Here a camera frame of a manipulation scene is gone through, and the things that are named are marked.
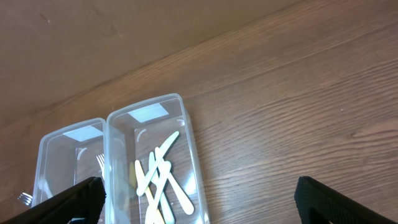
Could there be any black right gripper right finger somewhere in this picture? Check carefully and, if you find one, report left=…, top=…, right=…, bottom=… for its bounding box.
left=294, top=176, right=397, bottom=224

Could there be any yellow plastic knife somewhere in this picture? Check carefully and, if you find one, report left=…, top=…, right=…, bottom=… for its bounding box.
left=134, top=159, right=165, bottom=224

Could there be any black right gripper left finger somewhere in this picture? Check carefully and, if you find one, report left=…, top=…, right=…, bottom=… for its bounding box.
left=2, top=177, right=106, bottom=224

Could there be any clear plastic container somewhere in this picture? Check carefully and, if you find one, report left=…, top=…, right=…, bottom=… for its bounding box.
left=32, top=118, right=106, bottom=207
left=104, top=93, right=210, bottom=223

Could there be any light blue plastic knife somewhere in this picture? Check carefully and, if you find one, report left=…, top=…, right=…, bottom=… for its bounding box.
left=145, top=161, right=172, bottom=224

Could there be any pale grey-blue plastic knife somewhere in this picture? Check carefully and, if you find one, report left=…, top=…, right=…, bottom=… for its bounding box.
left=149, top=147, right=175, bottom=224

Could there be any clear left plastic container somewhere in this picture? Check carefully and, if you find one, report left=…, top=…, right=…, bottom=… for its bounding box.
left=32, top=118, right=106, bottom=207

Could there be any clear right plastic container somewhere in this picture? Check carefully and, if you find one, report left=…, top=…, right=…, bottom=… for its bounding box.
left=104, top=93, right=210, bottom=223

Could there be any teal plastic knife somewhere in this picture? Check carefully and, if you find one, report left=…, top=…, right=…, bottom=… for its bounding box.
left=136, top=131, right=180, bottom=196

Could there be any white plastic knife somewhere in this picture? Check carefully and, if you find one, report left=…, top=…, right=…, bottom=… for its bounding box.
left=150, top=147, right=194, bottom=223

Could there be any white plastic fork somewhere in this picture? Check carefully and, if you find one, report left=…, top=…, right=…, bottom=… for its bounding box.
left=96, top=154, right=105, bottom=179

